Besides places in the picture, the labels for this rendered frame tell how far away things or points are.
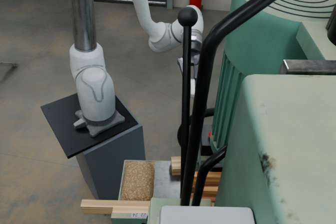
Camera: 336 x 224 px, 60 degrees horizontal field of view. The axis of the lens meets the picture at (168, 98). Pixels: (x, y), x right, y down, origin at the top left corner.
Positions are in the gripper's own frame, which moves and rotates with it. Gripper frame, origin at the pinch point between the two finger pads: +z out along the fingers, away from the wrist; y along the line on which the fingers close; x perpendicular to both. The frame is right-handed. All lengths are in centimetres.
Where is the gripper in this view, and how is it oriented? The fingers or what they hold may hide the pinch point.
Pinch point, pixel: (192, 88)
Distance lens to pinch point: 116.0
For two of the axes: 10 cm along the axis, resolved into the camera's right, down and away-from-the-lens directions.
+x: 0.0, 4.5, 8.9
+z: -0.2, 8.9, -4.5
